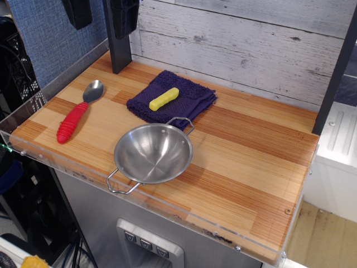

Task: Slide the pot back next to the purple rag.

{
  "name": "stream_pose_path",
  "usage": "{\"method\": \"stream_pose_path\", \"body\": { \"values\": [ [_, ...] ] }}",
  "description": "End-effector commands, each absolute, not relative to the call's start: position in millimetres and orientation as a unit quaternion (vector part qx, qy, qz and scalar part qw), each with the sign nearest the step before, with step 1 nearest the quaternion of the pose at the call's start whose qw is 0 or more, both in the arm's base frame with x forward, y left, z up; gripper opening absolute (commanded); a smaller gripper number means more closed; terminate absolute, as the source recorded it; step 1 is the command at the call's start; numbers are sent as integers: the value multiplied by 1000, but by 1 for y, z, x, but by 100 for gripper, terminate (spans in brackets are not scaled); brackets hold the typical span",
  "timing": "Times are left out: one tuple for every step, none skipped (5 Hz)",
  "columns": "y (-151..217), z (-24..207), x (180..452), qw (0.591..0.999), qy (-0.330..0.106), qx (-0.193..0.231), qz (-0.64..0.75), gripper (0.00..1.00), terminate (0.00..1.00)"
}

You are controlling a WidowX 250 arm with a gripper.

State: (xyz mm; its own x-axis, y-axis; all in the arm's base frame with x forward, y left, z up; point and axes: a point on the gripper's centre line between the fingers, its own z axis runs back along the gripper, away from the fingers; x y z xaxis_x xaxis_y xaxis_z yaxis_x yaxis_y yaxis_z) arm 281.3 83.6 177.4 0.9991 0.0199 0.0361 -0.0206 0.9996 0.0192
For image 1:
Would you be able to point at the yellow plastic stick piece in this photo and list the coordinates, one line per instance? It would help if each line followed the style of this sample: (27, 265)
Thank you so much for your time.
(164, 98)

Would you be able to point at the small steel two-handled pot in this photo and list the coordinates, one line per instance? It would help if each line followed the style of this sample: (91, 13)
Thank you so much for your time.
(153, 153)

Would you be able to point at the white ribbed appliance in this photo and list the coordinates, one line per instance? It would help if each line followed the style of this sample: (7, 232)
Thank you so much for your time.
(331, 182)

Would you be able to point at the silver dispenser button panel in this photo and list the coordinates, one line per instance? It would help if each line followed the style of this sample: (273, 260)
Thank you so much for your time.
(143, 248)

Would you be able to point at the purple folded rag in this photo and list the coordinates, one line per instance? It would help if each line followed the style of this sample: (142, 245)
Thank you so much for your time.
(193, 99)

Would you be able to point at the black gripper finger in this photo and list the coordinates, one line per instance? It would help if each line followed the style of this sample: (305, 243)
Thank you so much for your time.
(125, 16)
(78, 12)

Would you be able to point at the dark left support post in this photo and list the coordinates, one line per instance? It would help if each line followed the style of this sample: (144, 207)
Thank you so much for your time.
(119, 46)

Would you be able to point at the black plastic crate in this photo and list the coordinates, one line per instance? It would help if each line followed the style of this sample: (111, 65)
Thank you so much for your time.
(17, 75)

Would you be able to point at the red-handled metal spoon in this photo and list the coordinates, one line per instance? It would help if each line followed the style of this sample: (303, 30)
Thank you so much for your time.
(92, 93)

